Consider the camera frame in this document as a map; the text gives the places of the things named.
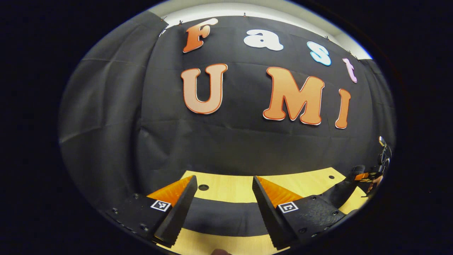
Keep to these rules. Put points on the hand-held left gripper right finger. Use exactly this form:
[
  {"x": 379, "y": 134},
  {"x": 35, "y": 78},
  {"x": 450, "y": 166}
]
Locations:
[{"x": 269, "y": 212}]

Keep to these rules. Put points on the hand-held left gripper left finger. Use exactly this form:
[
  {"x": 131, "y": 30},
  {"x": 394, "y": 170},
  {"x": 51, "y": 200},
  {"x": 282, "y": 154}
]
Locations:
[{"x": 178, "y": 209}]

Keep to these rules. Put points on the black backdrop cloth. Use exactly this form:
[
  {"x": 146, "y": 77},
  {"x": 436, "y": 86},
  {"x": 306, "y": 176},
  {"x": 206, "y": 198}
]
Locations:
[{"x": 230, "y": 145}]

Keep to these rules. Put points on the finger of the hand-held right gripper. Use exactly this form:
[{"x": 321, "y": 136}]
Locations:
[{"x": 361, "y": 176}]

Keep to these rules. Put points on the dark grey jeans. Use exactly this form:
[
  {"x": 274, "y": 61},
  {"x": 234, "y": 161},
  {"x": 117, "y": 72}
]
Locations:
[{"x": 223, "y": 217}]

